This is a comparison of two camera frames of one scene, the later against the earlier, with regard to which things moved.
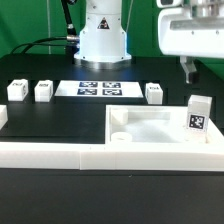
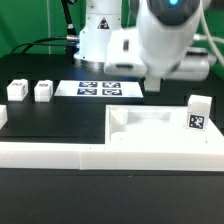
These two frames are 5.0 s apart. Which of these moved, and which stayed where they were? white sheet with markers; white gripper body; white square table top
Moved: white gripper body
Stayed: white sheet with markers; white square table top
